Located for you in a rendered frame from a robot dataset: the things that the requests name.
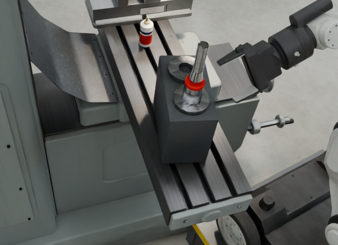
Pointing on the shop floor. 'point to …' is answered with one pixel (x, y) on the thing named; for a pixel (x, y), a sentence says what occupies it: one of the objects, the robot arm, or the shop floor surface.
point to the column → (21, 137)
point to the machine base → (111, 224)
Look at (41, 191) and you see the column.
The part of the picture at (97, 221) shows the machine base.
